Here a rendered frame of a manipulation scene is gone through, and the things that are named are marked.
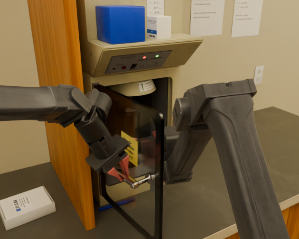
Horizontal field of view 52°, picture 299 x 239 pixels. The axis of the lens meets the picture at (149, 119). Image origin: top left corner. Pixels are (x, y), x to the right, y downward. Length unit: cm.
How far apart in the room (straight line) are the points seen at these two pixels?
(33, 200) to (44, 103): 59
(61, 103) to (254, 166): 38
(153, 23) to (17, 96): 47
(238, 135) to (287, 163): 108
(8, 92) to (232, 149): 38
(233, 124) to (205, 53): 128
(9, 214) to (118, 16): 70
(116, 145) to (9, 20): 72
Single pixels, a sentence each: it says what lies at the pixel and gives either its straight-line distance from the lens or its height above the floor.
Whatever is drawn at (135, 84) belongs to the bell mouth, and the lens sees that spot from 102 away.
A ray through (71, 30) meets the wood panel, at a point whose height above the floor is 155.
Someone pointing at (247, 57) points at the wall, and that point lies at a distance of 191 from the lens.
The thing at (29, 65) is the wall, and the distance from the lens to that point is 132.
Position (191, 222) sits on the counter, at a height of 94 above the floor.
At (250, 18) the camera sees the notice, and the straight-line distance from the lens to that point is 187.
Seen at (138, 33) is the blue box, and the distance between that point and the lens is 84.
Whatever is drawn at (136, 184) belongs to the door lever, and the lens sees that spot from 76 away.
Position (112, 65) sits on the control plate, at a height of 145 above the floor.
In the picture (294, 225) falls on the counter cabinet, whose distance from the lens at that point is 147.
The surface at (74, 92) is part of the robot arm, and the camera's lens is 66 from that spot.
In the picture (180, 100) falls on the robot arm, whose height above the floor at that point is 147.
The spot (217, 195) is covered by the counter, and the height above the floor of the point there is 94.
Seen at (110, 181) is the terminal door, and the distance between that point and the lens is 99.
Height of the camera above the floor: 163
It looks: 23 degrees down
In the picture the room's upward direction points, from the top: straight up
